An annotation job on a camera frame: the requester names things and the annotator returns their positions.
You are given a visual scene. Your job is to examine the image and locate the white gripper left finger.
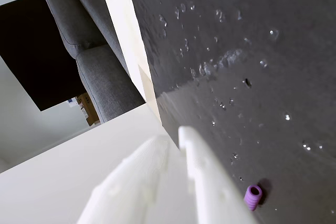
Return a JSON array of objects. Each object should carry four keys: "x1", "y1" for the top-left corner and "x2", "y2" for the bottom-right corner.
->
[{"x1": 76, "y1": 134, "x2": 196, "y2": 224}]

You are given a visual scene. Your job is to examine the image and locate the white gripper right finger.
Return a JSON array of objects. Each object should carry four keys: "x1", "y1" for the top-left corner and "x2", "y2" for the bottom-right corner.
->
[{"x1": 177, "y1": 125, "x2": 258, "y2": 224}]

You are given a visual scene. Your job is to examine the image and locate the purple ribbed pen grip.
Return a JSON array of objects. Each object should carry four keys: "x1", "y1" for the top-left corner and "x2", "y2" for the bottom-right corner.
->
[{"x1": 243, "y1": 184, "x2": 264, "y2": 212}]

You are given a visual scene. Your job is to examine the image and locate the brown cardboard box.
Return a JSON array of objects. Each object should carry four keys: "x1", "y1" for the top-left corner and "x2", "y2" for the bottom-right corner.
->
[{"x1": 76, "y1": 92, "x2": 102, "y2": 127}]

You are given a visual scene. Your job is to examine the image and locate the gray fabric sofa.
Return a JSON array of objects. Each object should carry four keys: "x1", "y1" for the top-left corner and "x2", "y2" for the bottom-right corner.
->
[{"x1": 43, "y1": 0, "x2": 146, "y2": 124}]

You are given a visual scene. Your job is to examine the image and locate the dark gray table mat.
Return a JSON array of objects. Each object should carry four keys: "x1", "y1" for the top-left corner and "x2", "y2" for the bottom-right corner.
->
[{"x1": 124, "y1": 0, "x2": 336, "y2": 224}]

